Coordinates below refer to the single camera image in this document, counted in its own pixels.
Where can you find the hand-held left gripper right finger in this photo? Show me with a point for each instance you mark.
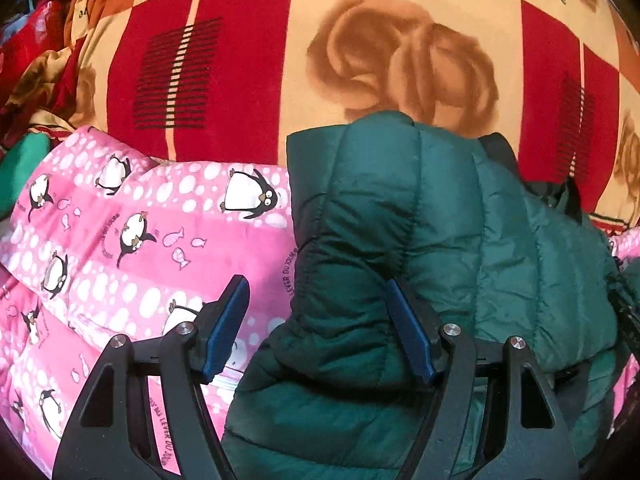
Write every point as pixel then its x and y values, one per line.
pixel 411 332

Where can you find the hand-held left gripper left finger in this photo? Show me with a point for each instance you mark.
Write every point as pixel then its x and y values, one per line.
pixel 227 327

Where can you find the green puffer jacket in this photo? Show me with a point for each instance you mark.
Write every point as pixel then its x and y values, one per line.
pixel 375 210

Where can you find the pink penguin print quilt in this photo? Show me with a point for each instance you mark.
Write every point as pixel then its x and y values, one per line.
pixel 125 260

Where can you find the green cloth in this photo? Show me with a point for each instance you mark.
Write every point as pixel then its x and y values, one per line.
pixel 20 170

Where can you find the rose print blanket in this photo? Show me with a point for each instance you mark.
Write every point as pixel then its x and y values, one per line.
pixel 350 35

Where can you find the red cloth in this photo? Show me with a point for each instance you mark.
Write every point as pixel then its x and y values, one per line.
pixel 30 35

